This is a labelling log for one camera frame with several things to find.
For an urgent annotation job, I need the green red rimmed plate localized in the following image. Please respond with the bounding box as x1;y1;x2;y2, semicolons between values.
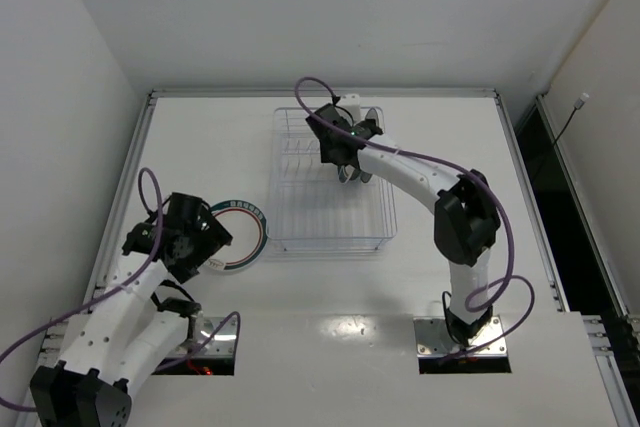
337;165;355;184
204;199;268;275

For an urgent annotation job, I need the white plate with characters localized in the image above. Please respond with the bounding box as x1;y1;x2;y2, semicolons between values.
358;108;382;184

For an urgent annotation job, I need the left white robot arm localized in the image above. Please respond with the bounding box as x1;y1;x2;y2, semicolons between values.
29;192;232;426

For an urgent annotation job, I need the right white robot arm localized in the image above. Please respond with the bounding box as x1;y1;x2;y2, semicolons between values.
306;104;501;346

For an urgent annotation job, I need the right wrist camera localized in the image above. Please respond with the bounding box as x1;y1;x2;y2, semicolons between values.
338;93;362;122

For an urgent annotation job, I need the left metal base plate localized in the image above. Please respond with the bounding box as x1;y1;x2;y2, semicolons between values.
166;317;238;360

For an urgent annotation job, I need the metal base plate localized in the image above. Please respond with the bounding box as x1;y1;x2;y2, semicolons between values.
413;316;508;359
166;317;238;360

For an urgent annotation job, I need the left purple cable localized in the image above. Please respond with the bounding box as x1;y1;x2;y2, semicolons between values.
0;167;242;413

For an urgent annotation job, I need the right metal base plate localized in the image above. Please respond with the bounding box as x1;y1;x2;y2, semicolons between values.
413;316;508;359

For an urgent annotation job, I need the black wall cable with plug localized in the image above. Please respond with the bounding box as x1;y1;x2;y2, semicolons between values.
552;92;590;146

